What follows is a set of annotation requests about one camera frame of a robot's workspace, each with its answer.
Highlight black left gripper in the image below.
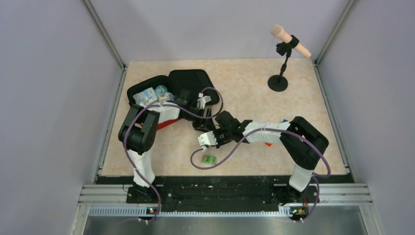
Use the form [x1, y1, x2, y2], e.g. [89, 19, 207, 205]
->
[183, 106, 216, 133]

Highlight clear bag wipe sachets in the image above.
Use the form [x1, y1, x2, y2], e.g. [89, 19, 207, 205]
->
[158, 92, 175, 102]

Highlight red black medicine kit case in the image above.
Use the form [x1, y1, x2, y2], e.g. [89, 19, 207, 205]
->
[127, 69, 222, 129]

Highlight small teal pad packet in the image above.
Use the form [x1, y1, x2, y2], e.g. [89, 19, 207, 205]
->
[154, 85, 168, 96]

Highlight blue gauze packet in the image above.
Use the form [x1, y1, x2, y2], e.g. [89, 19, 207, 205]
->
[133, 87, 158, 107]

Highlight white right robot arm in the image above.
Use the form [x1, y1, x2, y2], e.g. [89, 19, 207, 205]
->
[198, 111, 329, 202]

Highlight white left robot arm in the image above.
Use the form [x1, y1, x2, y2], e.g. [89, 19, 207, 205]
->
[118, 90, 215, 202]

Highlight green wind oil box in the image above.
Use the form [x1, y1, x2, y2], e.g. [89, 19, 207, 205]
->
[201, 155, 217, 165]

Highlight black microphone stand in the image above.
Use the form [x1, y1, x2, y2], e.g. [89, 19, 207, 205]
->
[268, 35, 300, 92]

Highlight beige microphone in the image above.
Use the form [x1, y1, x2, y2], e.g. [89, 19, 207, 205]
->
[270, 24, 311, 58]

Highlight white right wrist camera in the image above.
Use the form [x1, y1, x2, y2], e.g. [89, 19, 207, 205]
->
[197, 131, 219, 152]

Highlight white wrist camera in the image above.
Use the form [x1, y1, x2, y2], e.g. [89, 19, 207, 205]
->
[197, 131, 219, 152]
[197, 93, 211, 110]

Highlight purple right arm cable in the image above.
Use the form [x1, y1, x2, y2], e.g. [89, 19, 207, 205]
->
[190, 127, 331, 223]

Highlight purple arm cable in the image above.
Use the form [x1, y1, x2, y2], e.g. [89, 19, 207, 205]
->
[190, 127, 331, 223]
[123, 86, 224, 223]

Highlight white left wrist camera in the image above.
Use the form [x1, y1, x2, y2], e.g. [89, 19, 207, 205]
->
[197, 93, 211, 110]

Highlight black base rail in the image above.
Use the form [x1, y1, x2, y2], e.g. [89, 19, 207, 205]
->
[97, 175, 354, 214]

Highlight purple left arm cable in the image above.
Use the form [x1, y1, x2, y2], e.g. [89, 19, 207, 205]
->
[123, 86, 224, 223]

